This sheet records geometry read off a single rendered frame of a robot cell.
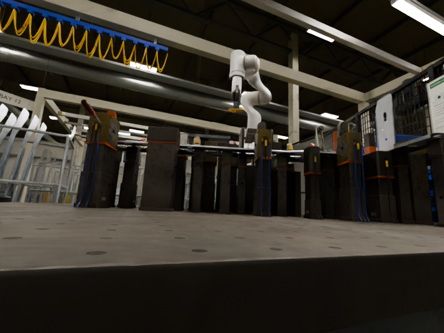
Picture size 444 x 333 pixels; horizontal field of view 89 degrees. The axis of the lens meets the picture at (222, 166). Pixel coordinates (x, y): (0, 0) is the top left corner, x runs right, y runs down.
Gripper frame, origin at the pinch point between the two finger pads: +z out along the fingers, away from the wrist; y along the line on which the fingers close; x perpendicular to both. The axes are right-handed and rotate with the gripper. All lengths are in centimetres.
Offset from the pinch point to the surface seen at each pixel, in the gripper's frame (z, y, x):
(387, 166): 35, 27, 59
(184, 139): 18.2, -3.9, -27.9
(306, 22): -200, -158, 99
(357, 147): 29, 29, 47
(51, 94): -213, -420, -464
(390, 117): 6, 6, 77
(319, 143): 16, -12, 49
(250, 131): 10.4, -10.8, 8.8
